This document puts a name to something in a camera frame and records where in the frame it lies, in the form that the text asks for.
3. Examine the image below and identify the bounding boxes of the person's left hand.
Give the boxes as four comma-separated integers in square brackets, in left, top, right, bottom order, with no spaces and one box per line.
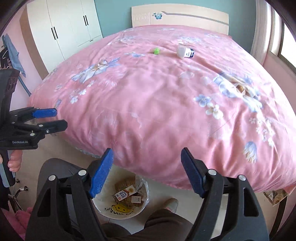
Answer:
[7,150,23,172]

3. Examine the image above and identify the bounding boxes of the printed paper wrapper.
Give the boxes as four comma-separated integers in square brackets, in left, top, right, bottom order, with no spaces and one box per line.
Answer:
[114,176,144,209]

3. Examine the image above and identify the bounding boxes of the pink quilted slipper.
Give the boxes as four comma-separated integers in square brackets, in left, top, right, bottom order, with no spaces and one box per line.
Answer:
[1,207,33,240]

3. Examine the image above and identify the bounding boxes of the white wardrobe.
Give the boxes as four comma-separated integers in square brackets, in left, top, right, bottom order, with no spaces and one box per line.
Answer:
[20,0,103,79]

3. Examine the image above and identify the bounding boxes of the pink floral bed cover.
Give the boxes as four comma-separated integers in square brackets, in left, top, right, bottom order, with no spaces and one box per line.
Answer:
[29,26,295,192]

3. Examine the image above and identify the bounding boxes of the green toy brick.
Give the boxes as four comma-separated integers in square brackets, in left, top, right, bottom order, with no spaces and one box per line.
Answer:
[154,48,160,55]

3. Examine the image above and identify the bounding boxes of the right leg grey trousers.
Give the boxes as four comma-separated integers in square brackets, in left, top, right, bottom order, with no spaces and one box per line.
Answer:
[101,209,193,241]

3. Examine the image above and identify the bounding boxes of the blue cloth on rack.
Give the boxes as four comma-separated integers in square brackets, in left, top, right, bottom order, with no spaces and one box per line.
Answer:
[2,34,26,77]

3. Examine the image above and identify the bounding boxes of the white trash bin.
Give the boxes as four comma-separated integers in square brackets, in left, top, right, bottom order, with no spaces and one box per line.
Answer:
[92,174,149,220]

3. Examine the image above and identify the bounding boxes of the window with frame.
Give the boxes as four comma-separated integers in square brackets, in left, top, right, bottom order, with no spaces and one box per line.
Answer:
[268,8,295,74]

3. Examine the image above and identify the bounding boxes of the white curtain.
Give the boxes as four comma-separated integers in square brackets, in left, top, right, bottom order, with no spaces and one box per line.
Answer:
[250,0,272,65]

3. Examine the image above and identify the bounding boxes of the white blue bottle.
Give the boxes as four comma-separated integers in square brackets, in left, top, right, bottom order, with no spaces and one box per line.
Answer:
[177,44,195,59]

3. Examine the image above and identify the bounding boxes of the cream wooden headboard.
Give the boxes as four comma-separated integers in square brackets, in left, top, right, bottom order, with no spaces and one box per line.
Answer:
[131,4,229,35]

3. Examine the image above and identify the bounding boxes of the grey floral bed skirt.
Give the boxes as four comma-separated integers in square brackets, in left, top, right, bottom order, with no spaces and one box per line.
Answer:
[263,189,288,206]

